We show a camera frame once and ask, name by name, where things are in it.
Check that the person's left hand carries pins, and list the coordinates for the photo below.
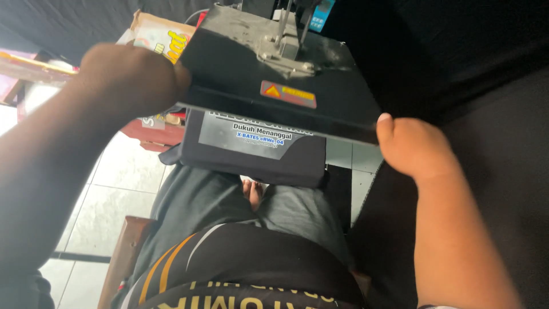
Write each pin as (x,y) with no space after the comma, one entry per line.
(128,81)

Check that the person's right hand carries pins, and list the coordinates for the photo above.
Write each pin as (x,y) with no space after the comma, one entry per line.
(418,146)

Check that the person's left fingers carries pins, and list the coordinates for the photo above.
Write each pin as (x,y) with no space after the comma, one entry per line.
(183,82)

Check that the black heat press machine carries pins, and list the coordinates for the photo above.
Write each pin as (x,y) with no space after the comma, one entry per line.
(257,77)

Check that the printed cardboard box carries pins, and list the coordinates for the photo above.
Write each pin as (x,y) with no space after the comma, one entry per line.
(161,36)

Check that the red wooden table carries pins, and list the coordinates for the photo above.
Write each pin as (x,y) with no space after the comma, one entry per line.
(156,133)

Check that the grey printed transfer film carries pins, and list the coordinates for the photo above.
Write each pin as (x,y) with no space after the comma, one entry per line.
(248,137)

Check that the black t-shirt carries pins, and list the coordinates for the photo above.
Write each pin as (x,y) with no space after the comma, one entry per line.
(257,169)

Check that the person's grey shorts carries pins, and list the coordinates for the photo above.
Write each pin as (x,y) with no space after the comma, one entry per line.
(197,206)

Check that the person's bare foot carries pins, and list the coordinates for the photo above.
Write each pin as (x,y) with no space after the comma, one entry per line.
(253,193)

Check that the blue control box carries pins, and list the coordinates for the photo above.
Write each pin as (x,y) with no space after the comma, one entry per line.
(321,15)

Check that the cluttered wooden shelf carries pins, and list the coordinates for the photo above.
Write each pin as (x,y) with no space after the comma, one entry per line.
(30,77)

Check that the brown wooden stool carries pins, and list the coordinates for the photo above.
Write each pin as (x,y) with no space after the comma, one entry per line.
(124,253)

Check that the person's black striped jersey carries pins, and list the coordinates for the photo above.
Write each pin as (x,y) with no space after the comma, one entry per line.
(248,270)

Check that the heap of black cloth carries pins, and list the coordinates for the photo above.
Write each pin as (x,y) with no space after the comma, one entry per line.
(484,107)

